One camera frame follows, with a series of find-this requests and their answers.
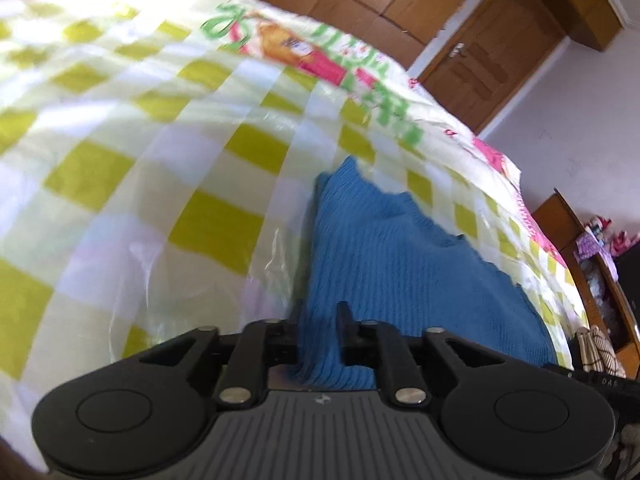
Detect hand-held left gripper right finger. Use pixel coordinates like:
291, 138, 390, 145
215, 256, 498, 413
337, 301, 506, 407

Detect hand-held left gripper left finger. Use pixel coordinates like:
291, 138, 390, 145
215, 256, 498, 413
137, 317, 301, 406

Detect blue knit sweater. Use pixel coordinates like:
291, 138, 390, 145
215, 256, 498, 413
295, 156, 559, 391

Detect brown striped cloth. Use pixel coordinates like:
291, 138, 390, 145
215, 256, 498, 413
575, 326, 627, 379

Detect wooden cabinet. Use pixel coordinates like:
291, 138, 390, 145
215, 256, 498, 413
532, 187, 640, 378

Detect purple patterned cloth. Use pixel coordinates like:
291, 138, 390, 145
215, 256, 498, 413
575, 232, 620, 281

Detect pink plush toys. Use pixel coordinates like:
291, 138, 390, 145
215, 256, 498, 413
587, 215, 640, 257

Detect yellow checkered bed sheet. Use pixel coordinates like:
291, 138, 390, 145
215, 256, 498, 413
0, 0, 592, 451

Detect pink cartoon printed quilt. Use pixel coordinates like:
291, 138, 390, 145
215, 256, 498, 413
115, 0, 568, 266

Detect wooden door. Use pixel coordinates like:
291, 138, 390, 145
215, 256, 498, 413
417, 0, 568, 136

